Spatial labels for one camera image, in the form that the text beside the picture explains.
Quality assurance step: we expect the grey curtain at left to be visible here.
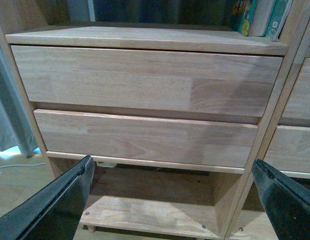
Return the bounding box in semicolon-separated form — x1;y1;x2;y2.
0;46;38;156

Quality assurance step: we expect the upper right wooden drawer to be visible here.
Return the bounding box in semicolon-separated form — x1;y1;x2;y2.
282;57;310;120

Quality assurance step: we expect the teal cartoon cover book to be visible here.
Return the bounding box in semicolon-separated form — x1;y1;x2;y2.
230;0;277;37

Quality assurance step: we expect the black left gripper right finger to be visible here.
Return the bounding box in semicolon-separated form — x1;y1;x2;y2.
251;159;310;240

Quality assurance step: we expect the white floor cable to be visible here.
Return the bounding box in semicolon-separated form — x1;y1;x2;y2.
0;162;47;171

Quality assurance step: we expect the right wooden shelf unit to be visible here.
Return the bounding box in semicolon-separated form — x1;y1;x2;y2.
224;14;310;240

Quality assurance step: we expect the upper left wooden drawer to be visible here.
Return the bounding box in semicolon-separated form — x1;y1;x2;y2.
11;45;282;117

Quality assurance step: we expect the left wooden shelf unit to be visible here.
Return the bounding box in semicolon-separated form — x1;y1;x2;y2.
0;0;310;240

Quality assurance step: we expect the green spine book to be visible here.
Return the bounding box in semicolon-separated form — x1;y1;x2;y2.
264;0;293;42

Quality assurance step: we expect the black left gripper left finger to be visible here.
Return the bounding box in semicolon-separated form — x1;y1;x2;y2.
0;155;95;240

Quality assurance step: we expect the wooden drawer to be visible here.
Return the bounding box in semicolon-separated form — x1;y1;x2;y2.
282;57;310;120
11;45;282;117
34;109;258;168
264;125;310;174

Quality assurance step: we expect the lower right wooden drawer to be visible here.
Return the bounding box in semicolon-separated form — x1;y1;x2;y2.
264;125;310;174

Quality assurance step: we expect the wooden shelf unit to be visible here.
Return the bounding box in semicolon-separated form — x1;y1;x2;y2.
0;0;310;240
224;14;310;240

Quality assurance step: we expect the lower left wooden drawer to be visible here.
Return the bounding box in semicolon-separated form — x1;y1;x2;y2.
34;109;258;168

